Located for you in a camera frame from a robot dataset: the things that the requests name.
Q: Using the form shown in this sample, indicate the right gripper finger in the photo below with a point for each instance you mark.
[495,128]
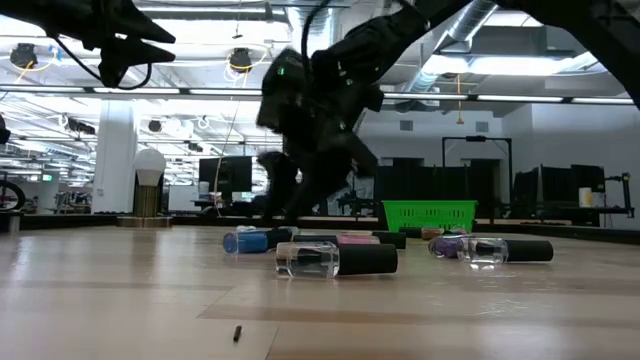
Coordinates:
[280,185]
[320,192]

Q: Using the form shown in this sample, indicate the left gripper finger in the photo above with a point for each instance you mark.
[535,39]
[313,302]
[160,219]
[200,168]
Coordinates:
[127,57]
[140,30]

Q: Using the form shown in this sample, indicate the mint green nail polish bottle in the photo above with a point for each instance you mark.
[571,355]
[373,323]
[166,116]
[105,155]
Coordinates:
[292,230]

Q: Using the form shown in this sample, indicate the silver nail polish bottle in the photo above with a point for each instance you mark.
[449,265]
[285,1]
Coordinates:
[246,228]

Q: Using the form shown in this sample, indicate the clear nail polish bottle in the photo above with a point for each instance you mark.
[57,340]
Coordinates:
[530,251]
[367,259]

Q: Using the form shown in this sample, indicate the green plastic basket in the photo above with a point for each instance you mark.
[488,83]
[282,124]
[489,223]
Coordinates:
[430,215]

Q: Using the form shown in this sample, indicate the bronze nail polish bottle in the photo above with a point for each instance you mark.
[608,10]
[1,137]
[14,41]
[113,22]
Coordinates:
[431,233]

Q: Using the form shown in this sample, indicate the purple nail polish bottle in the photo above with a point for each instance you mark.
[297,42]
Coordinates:
[442,247]

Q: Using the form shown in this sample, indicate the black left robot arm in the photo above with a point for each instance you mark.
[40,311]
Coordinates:
[40,15]

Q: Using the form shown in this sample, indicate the pink nail polish bottle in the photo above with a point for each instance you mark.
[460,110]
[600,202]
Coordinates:
[357,240]

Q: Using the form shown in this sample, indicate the blue nail polish bottle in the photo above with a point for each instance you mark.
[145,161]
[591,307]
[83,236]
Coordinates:
[250,242]

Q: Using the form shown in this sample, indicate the black desk monitor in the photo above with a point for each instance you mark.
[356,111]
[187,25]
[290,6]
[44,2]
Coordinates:
[225,175]

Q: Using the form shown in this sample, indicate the white building column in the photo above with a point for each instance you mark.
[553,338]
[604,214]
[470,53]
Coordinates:
[115,150]

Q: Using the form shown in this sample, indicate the brass lamp with white bulb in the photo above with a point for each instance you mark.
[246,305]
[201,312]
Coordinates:
[149,167]

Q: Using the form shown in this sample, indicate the black room partition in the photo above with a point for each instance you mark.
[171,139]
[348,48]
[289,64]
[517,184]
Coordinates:
[450,185]

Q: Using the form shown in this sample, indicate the small black screw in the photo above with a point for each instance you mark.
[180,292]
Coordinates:
[237,334]

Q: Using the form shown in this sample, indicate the black bicycle wheel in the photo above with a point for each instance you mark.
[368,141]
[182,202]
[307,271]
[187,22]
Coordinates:
[23,196]

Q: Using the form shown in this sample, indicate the bright ceiling light panel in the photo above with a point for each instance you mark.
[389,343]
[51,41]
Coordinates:
[500,65]

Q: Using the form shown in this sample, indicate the black monitor row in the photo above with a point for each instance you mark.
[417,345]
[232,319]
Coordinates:
[560,185]

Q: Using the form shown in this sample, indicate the black equipment stand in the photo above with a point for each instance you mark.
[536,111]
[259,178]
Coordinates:
[626,195]

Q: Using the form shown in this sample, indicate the silver ceiling duct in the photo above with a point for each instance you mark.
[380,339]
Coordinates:
[320,30]

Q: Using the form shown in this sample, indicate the black stand frame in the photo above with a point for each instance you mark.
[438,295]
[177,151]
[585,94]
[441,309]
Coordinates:
[477,138]

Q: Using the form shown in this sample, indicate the black aluminium table frame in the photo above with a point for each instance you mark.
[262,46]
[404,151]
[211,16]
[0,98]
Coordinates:
[75,221]

